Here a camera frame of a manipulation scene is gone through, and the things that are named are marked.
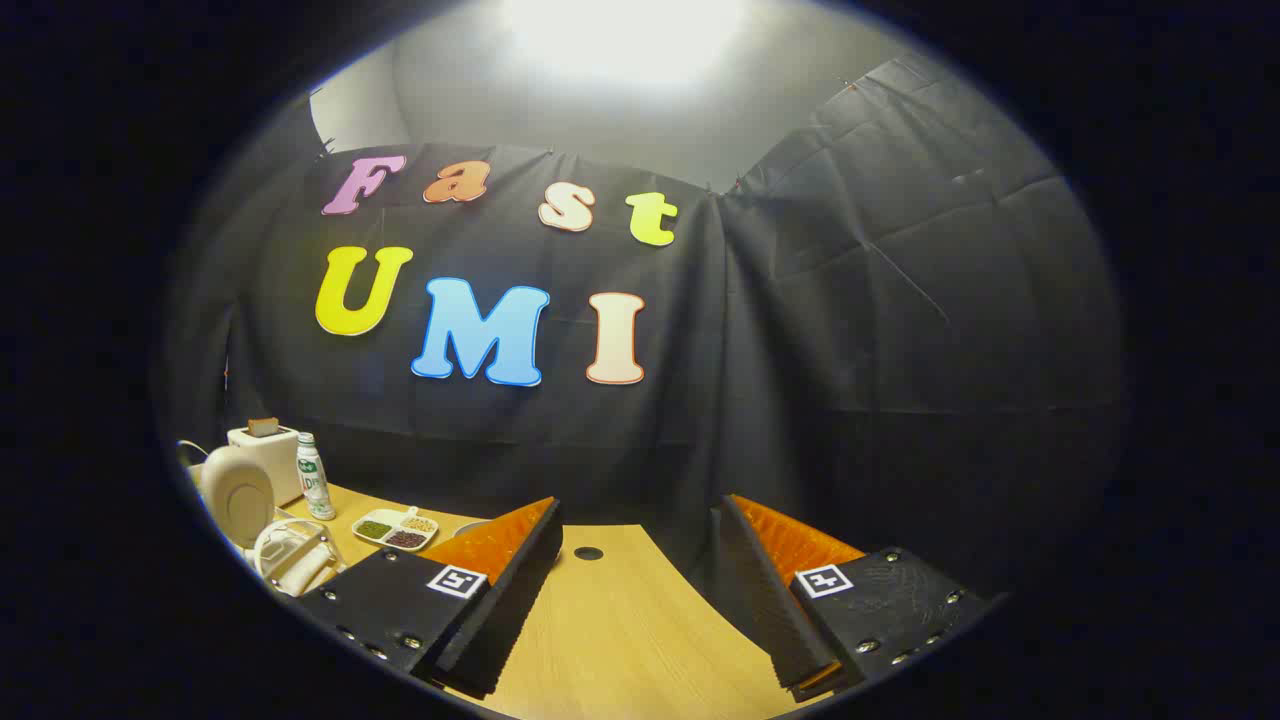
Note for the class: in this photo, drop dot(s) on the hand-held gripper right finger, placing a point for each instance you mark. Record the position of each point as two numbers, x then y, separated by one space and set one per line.
770 610

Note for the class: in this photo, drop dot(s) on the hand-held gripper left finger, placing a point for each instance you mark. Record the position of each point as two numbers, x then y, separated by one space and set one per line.
510 620

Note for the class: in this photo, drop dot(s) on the white ceramic plate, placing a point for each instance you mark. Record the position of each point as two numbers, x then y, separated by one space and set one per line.
235 495

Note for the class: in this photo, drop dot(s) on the white divided snack dish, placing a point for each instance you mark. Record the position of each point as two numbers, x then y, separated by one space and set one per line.
378 517

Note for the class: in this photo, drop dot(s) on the yellow beans pile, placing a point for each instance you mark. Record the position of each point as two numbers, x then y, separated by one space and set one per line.
421 524

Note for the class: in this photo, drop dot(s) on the dark red beans pile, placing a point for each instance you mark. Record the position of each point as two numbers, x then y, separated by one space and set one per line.
405 540

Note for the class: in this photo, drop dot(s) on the green beans pile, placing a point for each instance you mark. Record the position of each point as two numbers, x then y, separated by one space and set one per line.
374 529

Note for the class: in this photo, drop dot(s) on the white green-label drink bottle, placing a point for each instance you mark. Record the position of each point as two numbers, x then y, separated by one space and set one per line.
315 485

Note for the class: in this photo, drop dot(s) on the black backdrop cloth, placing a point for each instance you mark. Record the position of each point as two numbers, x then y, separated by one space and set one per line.
800 350

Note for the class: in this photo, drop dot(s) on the white toaster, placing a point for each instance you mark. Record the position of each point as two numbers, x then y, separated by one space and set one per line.
275 462

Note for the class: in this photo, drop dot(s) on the brown bread slice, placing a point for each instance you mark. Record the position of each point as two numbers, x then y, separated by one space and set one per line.
263 427

